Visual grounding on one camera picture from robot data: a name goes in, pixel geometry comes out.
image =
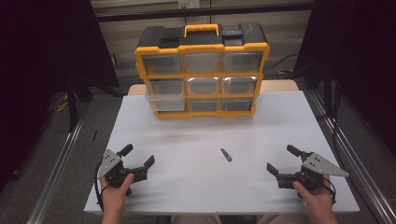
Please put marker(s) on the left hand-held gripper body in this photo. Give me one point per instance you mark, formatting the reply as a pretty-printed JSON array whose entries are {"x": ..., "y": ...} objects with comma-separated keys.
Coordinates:
[{"x": 115, "y": 169}]

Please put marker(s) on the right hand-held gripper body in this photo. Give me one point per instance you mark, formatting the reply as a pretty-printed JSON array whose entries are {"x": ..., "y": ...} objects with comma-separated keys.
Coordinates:
[{"x": 311, "y": 174}]

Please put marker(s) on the person's left hand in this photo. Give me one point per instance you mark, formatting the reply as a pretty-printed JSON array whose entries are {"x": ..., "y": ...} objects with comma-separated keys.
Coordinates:
[{"x": 114, "y": 196}]

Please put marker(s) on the person's right hand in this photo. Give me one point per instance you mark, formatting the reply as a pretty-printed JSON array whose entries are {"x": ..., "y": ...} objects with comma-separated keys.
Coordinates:
[{"x": 316, "y": 200}]

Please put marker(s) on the small black floor object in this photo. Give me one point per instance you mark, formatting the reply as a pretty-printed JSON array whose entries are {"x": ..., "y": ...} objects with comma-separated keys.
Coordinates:
[{"x": 94, "y": 135}]

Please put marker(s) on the small grey metal bit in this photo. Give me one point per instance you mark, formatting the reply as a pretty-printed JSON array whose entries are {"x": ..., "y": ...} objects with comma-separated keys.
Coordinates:
[{"x": 226, "y": 155}]

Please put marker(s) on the clear plastic organizer drawer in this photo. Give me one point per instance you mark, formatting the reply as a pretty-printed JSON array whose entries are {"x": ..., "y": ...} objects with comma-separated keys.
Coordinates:
[{"x": 165, "y": 104}]

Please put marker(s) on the black stand leg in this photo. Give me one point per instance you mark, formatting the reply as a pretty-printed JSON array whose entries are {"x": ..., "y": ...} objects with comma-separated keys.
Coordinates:
[{"x": 72, "y": 105}]

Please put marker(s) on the set of clear cabinet drawers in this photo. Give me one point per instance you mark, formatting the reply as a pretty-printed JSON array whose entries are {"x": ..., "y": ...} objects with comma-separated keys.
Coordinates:
[{"x": 241, "y": 61}]

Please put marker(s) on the black curtain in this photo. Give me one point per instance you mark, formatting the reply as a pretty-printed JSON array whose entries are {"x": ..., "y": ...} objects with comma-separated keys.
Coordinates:
[
  {"x": 358, "y": 62},
  {"x": 37, "y": 68}
]

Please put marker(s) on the yellow and black organizer cabinet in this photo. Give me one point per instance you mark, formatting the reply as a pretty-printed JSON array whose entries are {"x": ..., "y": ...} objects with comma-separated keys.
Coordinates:
[{"x": 204, "y": 40}]

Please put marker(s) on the black horizontal bar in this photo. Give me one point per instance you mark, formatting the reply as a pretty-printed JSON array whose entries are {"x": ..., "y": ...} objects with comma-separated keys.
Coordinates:
[{"x": 202, "y": 12}]

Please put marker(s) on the aluminium floor rail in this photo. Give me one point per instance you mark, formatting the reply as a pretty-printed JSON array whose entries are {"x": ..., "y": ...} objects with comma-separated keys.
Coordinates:
[
  {"x": 351, "y": 149},
  {"x": 59, "y": 168}
]

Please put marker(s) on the white wall socket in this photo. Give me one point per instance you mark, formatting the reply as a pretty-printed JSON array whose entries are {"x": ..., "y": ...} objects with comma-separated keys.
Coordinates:
[{"x": 189, "y": 3}]

